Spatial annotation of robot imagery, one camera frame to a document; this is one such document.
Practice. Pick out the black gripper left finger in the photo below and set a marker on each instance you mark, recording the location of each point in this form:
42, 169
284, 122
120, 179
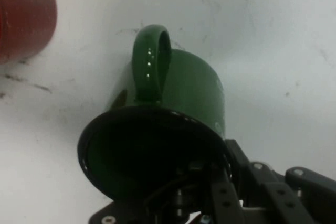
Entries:
223, 197

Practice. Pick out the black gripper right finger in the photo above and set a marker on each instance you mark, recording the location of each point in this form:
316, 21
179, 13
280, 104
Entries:
278, 195

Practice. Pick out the green enamel mug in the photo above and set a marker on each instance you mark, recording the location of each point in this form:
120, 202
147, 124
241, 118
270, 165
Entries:
189, 82

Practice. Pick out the red enamel mug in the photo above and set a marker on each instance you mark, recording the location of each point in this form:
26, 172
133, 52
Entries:
26, 19

